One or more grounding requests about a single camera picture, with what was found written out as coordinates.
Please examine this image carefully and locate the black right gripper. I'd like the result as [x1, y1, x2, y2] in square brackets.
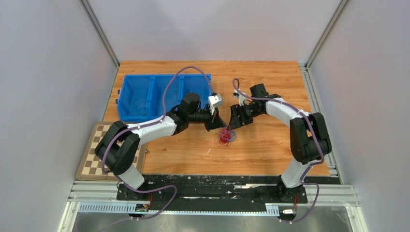
[227, 103, 263, 131]

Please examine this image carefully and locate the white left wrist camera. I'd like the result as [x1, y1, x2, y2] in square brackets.
[208, 94, 223, 115]

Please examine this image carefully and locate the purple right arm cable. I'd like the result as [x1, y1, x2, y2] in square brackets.
[232, 78, 321, 224]

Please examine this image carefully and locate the aluminium corner post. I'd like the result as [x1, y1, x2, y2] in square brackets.
[79, 0, 120, 69]
[305, 0, 350, 69]

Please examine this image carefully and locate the left aluminium corner post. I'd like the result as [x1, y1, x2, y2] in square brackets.
[79, 0, 120, 69]

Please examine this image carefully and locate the white slotted cable duct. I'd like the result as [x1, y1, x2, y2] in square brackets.
[77, 202, 279, 217]

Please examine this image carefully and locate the red cable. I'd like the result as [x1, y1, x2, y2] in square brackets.
[218, 125, 233, 147]

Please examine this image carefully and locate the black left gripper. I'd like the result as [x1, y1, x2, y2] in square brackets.
[188, 105, 227, 132]

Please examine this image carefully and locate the blue three-compartment plastic bin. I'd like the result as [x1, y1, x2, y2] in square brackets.
[116, 74, 212, 123]

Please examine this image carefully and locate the aluminium frame rail front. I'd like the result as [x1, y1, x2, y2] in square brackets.
[69, 181, 360, 207]

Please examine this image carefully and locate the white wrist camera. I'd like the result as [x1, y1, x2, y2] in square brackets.
[208, 94, 223, 115]
[233, 90, 247, 106]

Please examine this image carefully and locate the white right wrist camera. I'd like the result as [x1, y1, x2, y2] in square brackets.
[233, 90, 247, 106]

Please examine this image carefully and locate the right aluminium corner post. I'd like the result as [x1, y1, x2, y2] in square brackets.
[305, 0, 350, 69]

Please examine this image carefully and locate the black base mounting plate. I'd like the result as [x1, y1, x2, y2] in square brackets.
[116, 174, 308, 212]

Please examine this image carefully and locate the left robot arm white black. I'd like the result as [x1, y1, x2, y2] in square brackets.
[94, 92, 226, 200]

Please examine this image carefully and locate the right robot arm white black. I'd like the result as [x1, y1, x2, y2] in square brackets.
[229, 79, 332, 202]

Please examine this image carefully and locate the wooden chessboard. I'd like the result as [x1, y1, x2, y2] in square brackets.
[75, 121, 148, 182]

